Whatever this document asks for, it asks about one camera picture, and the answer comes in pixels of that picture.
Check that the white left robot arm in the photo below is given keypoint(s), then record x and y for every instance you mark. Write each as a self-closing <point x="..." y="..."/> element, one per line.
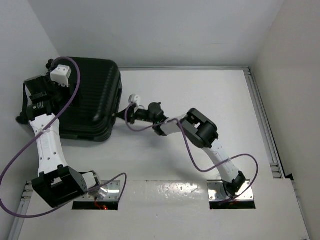
<point x="57" y="183"/>

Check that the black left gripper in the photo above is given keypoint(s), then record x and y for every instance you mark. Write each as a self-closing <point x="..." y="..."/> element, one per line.
<point x="52" y="85"/>

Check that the black suitcase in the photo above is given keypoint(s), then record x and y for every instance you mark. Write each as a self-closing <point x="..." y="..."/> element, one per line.
<point x="92" y="114"/>

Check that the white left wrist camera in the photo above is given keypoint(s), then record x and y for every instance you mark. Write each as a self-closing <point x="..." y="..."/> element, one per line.
<point x="61" y="75"/>

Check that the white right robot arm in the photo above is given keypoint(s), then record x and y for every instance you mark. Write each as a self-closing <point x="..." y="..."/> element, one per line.
<point x="197" y="129"/>

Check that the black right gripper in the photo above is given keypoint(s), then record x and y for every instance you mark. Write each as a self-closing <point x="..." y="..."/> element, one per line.
<point x="136" y="112"/>

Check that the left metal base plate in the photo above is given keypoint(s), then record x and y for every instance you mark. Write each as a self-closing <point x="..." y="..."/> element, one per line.
<point x="108" y="193"/>

